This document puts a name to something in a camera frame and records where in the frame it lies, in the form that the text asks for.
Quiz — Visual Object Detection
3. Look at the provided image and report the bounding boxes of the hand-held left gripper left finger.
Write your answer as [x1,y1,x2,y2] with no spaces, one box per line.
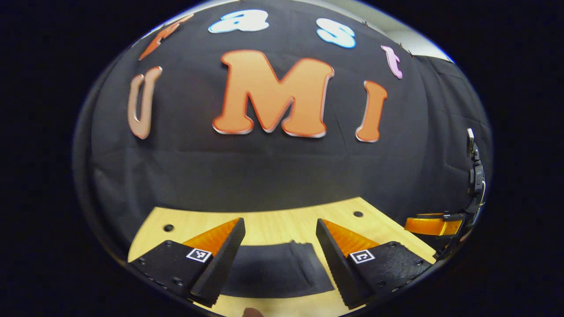
[128,217,246,308]

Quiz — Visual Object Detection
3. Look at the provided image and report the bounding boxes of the dark jeans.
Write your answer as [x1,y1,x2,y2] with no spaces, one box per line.
[219,240,336,300]

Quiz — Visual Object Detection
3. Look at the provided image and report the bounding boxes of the black backdrop cloth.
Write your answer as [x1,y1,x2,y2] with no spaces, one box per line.
[73,0,493,265]

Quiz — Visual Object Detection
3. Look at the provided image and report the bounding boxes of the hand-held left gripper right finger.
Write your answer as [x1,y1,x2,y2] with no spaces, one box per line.
[315,218,437,310]

